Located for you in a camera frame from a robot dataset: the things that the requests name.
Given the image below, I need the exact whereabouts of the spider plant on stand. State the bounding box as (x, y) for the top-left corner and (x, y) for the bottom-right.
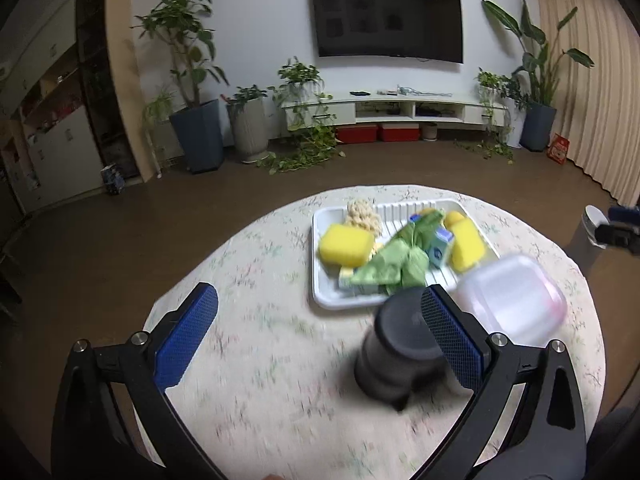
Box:
(142, 87), (177, 179)

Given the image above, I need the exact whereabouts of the beige curtain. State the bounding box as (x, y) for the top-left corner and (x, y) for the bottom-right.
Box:
(534, 0), (640, 207)

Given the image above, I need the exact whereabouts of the white translucent plastic container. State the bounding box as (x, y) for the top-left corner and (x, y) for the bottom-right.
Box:
(452, 253), (569, 349)

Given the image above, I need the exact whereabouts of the white low cabinet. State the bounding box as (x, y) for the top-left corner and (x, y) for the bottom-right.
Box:
(282, 90), (512, 134)

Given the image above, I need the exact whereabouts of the white tall cabinet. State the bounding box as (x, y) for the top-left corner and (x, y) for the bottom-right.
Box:
(0, 0), (114, 212)

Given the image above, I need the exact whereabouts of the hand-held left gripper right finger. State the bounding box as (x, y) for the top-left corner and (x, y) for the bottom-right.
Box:
(410, 284), (588, 480)

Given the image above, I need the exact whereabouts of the red storage box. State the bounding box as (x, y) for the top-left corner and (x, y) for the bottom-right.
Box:
(335, 124), (379, 145)
(377, 122), (420, 143)

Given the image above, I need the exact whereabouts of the dark blue square plant pot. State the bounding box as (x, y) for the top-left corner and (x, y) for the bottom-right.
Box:
(168, 98), (225, 175)
(519, 102), (558, 153)

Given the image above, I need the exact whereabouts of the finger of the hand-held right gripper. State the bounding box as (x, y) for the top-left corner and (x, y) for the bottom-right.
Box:
(596, 204), (640, 257)

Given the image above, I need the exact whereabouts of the long yellow sponge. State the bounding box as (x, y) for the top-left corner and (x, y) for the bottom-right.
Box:
(444, 210), (489, 272)

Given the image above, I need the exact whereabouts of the large yellow sponge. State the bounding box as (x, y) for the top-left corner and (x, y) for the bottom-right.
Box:
(318, 223), (376, 269)

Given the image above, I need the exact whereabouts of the bluish cable bundle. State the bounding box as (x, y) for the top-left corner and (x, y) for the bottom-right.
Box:
(397, 84), (452, 97)

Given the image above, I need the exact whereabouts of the beige knobbly soft item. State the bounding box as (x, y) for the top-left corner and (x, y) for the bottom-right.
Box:
(346, 199), (384, 236)

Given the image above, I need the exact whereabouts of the dark open shelf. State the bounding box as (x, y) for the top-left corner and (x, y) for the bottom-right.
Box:
(75, 0), (142, 181)

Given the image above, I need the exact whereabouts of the tall leafy potted tree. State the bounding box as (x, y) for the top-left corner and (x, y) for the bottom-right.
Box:
(130, 0), (231, 111)

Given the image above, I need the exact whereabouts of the light wooden wall panel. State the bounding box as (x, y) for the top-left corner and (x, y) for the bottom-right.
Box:
(104, 0), (157, 184)

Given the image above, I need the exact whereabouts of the black tumbler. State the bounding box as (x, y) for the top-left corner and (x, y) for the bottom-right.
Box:
(353, 287), (457, 412)

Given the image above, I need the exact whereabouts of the red gift bag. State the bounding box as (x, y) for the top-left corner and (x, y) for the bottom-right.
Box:
(546, 133), (572, 165)

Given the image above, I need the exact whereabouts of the blue tissue pack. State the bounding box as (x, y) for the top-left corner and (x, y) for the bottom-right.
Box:
(426, 226), (456, 269)

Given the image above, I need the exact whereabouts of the white ribbed plant pot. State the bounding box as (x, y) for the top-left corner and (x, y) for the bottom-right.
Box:
(227, 97), (271, 164)

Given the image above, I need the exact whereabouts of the grey cylindrical bin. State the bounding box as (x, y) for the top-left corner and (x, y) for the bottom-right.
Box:
(564, 204), (610, 273)

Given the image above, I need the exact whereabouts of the trailing vine plant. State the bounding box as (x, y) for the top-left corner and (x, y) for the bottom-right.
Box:
(266, 57), (347, 176)

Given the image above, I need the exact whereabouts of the black wall television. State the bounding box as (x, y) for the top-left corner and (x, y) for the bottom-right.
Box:
(310, 0), (464, 65)

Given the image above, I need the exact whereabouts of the small green potted plant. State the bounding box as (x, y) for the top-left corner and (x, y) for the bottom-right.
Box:
(222, 84), (269, 111)

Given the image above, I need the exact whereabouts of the white plastic tray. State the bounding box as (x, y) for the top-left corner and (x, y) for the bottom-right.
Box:
(312, 199), (502, 310)

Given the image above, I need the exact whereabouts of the trailing plant in white pot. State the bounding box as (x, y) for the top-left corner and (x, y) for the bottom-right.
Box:
(454, 67), (527, 164)

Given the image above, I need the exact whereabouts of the green cloth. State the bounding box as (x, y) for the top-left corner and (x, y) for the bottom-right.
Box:
(349, 209), (446, 297)

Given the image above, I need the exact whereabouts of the blue box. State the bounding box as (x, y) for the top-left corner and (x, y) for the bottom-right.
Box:
(99, 163), (126, 196)

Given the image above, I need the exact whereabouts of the bird of paradise plant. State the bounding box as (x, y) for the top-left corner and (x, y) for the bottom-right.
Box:
(481, 0), (596, 109)

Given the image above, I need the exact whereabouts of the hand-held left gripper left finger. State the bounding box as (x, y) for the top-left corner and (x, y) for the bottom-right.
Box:
(50, 282), (226, 480)

